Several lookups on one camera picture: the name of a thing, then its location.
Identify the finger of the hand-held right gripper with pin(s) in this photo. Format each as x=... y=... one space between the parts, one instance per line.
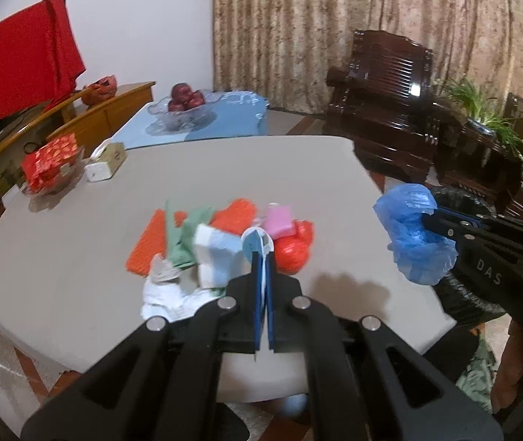
x=449 y=229
x=454 y=216

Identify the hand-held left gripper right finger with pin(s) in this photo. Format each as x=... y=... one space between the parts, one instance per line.
x=270 y=321

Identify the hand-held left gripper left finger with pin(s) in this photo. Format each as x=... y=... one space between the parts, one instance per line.
x=258 y=303

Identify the black lined trash bin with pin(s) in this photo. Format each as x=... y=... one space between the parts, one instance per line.
x=468 y=303

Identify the blue plastic bag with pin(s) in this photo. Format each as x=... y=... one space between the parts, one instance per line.
x=404 y=234

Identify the white blue packet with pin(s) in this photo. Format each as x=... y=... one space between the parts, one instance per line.
x=218 y=257

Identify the red plastic bag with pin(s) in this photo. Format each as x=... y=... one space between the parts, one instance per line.
x=293 y=250

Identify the short orange textured cloth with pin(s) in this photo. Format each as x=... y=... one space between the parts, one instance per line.
x=236 y=213

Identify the white tissue paper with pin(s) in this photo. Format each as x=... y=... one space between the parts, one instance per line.
x=165 y=301

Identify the long orange textured cloth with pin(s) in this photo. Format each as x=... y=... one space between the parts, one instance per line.
x=144 y=248

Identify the dark wooden side table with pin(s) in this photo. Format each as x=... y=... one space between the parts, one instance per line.
x=468 y=156

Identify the person's camouflage trousers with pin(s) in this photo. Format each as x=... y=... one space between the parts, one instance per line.
x=475 y=372

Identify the blue white plant pot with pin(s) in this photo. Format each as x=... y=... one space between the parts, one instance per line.
x=482 y=125

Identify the green potted plant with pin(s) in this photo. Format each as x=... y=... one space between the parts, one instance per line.
x=472 y=96

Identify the wide dark wooden armchair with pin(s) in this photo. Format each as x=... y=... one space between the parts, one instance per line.
x=381 y=101

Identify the light blue tablecloth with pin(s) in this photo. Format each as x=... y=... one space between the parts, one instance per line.
x=224 y=119

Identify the white tablecloth table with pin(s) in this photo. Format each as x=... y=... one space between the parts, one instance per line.
x=82 y=239

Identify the glass fruit bowl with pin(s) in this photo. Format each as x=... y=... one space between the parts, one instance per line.
x=183 y=119

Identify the beige tissue box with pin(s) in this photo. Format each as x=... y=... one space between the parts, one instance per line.
x=105 y=165

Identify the red apple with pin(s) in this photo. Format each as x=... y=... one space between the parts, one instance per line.
x=175 y=105
x=180 y=92
x=196 y=100

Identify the small glass dish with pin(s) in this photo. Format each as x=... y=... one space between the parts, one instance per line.
x=66 y=181

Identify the wooden sideboard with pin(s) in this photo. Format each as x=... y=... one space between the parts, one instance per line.
x=101 y=115

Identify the beige patterned curtain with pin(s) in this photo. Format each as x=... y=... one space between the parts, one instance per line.
x=289 y=32

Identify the red patterned gift box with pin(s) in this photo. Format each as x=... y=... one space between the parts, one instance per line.
x=50 y=161

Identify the red basket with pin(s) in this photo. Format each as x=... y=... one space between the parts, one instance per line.
x=101 y=89

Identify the red cloth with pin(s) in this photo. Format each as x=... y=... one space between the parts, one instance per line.
x=22 y=64

